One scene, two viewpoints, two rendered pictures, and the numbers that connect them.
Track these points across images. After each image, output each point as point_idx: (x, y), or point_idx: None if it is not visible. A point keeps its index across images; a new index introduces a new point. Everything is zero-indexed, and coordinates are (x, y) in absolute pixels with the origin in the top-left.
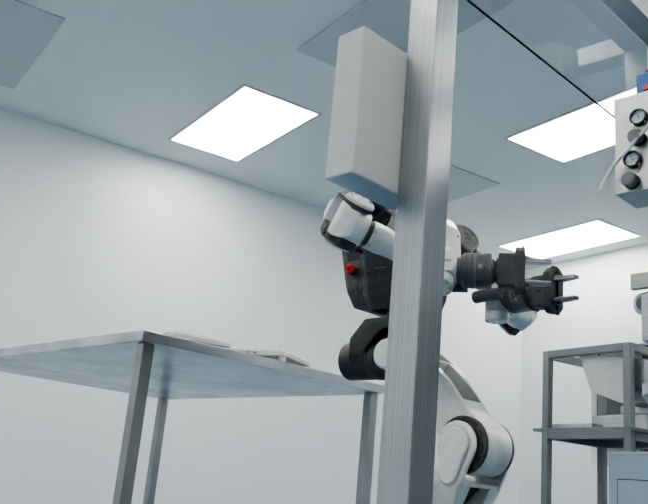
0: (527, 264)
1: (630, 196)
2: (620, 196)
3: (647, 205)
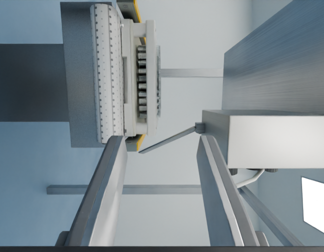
0: (229, 240)
1: (222, 153)
2: (225, 161)
3: (223, 119)
